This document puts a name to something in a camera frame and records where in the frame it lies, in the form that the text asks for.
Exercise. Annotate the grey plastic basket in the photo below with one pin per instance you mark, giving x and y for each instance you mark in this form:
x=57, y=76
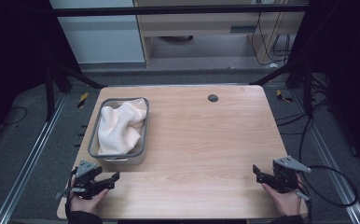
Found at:
x=119, y=157

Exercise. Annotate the white cabinet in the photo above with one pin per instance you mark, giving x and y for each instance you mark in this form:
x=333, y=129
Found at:
x=100, y=34

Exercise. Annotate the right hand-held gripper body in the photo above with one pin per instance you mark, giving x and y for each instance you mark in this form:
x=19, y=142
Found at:
x=285, y=177

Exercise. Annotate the black metal stand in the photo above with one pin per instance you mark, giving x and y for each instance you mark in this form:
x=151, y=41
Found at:
x=49, y=93
x=307, y=90

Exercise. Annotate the person's right hand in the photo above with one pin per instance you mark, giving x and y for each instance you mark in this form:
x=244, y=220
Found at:
x=283, y=201

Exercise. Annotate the person's left hand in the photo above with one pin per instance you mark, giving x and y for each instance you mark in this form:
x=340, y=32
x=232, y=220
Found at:
x=86, y=202

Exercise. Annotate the aluminium floor rail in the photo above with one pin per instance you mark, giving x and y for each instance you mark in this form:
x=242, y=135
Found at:
x=330, y=155
x=29, y=158

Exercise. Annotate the white towel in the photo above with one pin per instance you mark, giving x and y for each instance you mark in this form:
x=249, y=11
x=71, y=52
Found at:
x=119, y=127

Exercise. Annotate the yellow black tape marker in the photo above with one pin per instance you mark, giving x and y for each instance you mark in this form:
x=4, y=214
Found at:
x=82, y=100
x=283, y=96

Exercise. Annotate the black horizontal frame bar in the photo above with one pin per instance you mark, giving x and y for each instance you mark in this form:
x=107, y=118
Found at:
x=168, y=11

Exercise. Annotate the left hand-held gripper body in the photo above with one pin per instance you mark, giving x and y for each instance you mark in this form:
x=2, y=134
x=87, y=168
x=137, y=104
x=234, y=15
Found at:
x=86, y=179

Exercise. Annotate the black round table grommet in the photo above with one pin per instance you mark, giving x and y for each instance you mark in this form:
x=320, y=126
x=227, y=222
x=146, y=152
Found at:
x=213, y=98

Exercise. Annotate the light wooden desk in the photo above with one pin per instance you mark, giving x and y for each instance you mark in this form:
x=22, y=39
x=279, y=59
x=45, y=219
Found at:
x=200, y=23

